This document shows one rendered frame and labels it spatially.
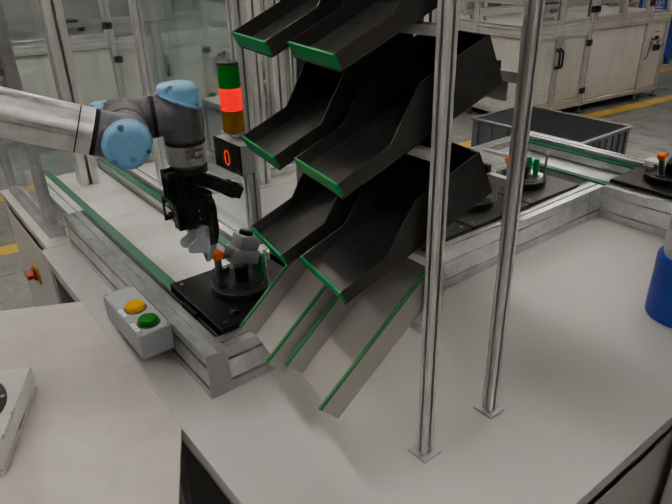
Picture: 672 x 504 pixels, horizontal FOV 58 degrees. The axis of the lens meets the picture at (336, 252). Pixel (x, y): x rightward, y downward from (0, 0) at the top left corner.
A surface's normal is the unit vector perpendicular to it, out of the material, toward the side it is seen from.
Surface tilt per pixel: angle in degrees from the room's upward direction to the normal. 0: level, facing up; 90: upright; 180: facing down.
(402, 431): 0
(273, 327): 45
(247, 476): 0
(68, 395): 0
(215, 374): 90
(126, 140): 90
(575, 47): 90
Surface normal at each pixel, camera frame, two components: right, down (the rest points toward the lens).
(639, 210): -0.79, 0.29
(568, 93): 0.52, 0.37
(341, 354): -0.64, -0.47
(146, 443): -0.03, -0.89
